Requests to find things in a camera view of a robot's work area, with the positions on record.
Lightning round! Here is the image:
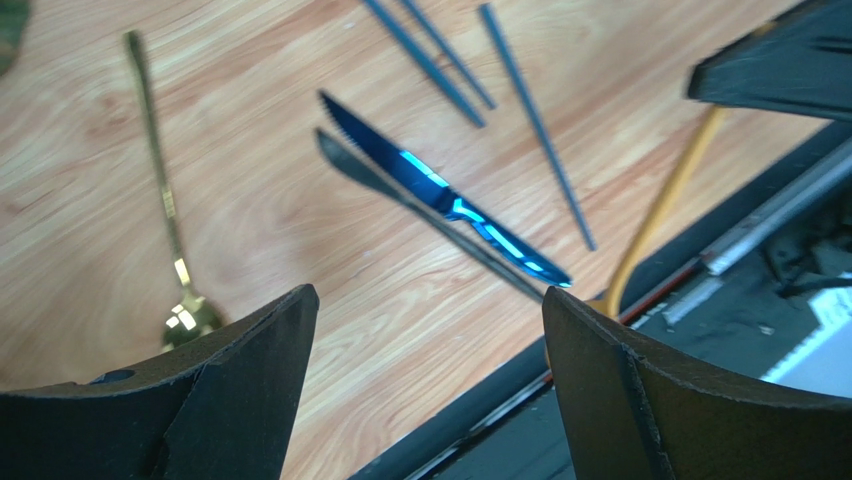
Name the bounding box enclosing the blue metal knife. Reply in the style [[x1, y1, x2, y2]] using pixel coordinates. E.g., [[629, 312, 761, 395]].
[[318, 90, 573, 288]]

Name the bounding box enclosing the dark grey metal knife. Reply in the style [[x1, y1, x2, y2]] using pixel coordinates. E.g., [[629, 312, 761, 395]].
[[314, 128, 544, 304]]

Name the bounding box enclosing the grey plastic knife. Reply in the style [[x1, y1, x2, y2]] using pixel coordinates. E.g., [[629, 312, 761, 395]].
[[479, 3, 598, 251]]

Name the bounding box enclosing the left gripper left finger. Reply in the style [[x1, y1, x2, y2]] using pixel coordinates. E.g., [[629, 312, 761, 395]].
[[1, 284, 319, 479]]

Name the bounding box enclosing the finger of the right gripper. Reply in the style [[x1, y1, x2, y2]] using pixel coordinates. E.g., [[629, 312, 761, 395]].
[[686, 1, 851, 122]]

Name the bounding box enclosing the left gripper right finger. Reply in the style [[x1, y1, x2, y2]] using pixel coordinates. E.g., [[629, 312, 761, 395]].
[[542, 287, 851, 479]]

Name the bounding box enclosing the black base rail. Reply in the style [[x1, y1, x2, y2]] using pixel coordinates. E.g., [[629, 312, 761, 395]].
[[358, 122, 851, 479]]

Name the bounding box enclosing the olive green garment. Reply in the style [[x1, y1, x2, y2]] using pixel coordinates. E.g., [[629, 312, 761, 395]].
[[0, 0, 31, 76]]

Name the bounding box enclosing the gold metal spoon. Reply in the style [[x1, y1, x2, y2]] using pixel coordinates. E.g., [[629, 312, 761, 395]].
[[123, 30, 224, 352]]

